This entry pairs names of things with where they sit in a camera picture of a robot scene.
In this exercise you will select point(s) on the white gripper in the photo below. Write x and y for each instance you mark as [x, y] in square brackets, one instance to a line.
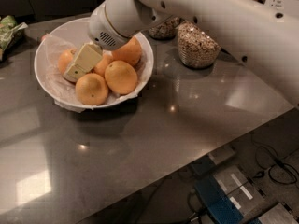
[101, 32]

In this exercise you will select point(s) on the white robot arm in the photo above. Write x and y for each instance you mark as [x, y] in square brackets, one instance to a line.
[264, 39]

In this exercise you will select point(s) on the orange front in bowl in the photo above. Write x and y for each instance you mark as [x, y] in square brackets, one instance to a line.
[91, 89]

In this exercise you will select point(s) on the clear plastic bowl liner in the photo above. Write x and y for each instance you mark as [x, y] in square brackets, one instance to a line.
[63, 91]

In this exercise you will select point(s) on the small orange in middle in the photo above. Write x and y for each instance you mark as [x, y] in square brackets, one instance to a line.
[100, 68]

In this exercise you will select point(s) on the green snack packet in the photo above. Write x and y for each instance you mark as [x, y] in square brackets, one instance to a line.
[10, 33]

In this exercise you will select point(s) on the glass jar light cereal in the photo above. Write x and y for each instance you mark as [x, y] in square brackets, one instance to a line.
[166, 30]

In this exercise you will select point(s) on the glass jar brown grain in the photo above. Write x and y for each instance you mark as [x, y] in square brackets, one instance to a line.
[196, 49]

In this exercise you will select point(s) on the grey metal floor plates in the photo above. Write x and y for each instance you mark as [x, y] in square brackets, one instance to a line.
[260, 181]

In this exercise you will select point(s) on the blue box on floor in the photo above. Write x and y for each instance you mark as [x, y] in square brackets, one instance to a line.
[227, 202]

